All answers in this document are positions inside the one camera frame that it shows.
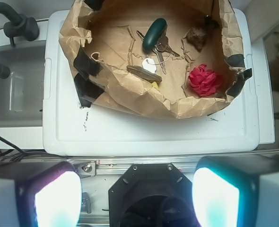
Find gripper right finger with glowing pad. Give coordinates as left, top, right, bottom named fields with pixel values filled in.
left=192, top=154, right=279, bottom=227

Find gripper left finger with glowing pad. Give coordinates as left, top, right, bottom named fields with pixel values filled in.
left=0, top=161, right=82, bottom=227

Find dark green plastic pickle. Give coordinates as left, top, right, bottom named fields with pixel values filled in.
left=142, top=18, right=167, bottom=52

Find white plastic bin lid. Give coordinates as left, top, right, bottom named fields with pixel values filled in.
left=43, top=10, right=260, bottom=157

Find grey plastic sink basin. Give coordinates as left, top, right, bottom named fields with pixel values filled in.
left=0, top=40, right=45, bottom=128

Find red crumpled paper ball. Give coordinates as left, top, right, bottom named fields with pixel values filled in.
left=188, top=64, right=223, bottom=97

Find small yellow piece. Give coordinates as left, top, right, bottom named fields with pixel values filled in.
left=152, top=82, right=158, bottom=89

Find brown paper bag tray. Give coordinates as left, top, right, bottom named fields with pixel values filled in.
left=59, top=0, right=252, bottom=119

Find flat brown wooden piece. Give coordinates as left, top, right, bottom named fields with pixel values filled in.
left=126, top=65, right=162, bottom=83

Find white paper key tag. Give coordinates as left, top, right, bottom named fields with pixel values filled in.
left=142, top=58, right=157, bottom=74

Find brown fuzzy rock lump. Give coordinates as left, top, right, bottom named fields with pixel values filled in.
left=186, top=26, right=207, bottom=52

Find bunch of metal keys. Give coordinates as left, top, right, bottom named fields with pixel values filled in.
left=136, top=30, right=180, bottom=74

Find black cables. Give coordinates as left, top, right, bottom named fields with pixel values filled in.
left=0, top=131, right=45, bottom=164

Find aluminium extrusion rail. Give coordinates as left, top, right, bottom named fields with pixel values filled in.
left=68, top=156, right=200, bottom=177

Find black octagonal mount plate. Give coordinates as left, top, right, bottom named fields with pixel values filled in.
left=108, top=163, right=199, bottom=227

